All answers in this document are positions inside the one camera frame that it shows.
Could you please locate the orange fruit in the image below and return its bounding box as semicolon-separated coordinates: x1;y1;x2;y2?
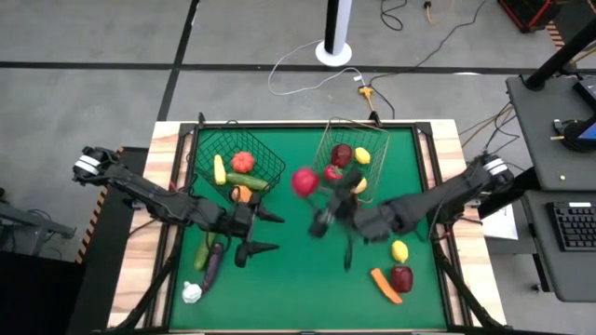
229;183;255;205

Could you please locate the grey floor stand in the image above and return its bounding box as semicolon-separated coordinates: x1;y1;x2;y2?
0;185;78;257

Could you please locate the dark red apple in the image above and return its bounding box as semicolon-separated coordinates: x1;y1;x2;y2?
331;142;354;169
390;265;414;294

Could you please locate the yellow corn cob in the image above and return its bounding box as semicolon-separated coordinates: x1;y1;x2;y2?
212;154;227;186

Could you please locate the black desk device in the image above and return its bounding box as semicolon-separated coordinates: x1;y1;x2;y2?
551;118;596;153

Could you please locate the looped black floor cable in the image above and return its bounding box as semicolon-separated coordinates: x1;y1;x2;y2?
380;0;409;33

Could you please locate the yellow cable connector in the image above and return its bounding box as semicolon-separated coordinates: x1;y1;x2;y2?
357;83;377;114

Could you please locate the black frame strut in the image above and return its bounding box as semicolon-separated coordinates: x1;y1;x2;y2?
435;253;502;329
118;241;181;332

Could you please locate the orange floor cable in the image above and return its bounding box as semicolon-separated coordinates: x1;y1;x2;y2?
422;0;467;25

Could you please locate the green cucumber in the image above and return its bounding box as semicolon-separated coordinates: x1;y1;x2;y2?
224;171;270;192

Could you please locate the black desk support bar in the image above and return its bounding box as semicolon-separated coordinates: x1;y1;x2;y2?
477;166;541;220

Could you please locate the gold wire basket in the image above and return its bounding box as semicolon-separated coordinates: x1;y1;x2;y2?
310;115;392;205

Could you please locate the yellow lemon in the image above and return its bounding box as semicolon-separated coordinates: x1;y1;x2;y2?
353;146;373;166
390;239;410;264

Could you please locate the black keyboard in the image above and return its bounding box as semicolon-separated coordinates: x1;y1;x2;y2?
546;200;596;253

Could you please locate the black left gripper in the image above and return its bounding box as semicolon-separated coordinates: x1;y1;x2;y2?
222;194;287;270

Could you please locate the black cable bundle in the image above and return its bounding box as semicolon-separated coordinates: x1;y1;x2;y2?
458;101;525;176

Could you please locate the white garlic bulb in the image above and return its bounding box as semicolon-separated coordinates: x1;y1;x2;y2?
181;280;203;305

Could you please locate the red black crate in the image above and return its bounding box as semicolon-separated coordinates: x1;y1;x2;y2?
496;0;572;34

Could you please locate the white paper sheet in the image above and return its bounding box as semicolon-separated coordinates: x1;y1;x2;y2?
479;204;519;241

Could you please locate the orange carrot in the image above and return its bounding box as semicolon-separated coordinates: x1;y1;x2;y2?
370;267;404;306

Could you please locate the bright red apple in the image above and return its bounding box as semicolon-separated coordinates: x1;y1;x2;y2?
290;167;321;198

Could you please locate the black wire basket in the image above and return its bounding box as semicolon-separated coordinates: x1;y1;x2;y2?
192;125;288;206

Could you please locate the white floor cable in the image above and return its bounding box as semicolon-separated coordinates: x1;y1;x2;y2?
267;39;367;98

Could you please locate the green table mat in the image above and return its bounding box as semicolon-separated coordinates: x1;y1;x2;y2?
168;126;448;331

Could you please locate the orange red tomato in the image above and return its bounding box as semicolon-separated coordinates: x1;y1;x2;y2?
231;151;256;175

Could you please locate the black white floor stand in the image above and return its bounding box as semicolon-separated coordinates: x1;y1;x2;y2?
315;0;354;68

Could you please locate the black desk monitor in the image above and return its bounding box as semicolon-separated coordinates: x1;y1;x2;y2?
572;74;596;141

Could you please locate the purple eggplant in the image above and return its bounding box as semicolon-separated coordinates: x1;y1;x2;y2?
201;241;225;294

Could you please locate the black floor platform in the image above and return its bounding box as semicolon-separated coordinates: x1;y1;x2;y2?
64;146;150;335

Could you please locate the dark grey desk top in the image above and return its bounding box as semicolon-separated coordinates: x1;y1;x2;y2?
505;74;596;193
520;189;596;303

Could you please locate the long black floor cable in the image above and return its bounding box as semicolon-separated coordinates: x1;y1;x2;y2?
367;0;488;120

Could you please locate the black desk pole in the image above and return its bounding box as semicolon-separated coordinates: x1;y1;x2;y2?
524;16;596;92

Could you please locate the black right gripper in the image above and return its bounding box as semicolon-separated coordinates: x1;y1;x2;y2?
305;167;367;240

